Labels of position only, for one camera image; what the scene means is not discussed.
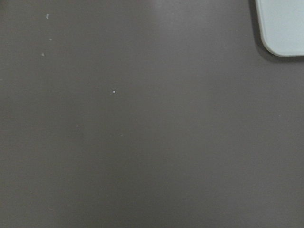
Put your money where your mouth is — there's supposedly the white rabbit tray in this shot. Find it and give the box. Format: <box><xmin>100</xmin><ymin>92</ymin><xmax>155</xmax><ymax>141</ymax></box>
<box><xmin>255</xmin><ymin>0</ymin><xmax>304</xmax><ymax>57</ymax></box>

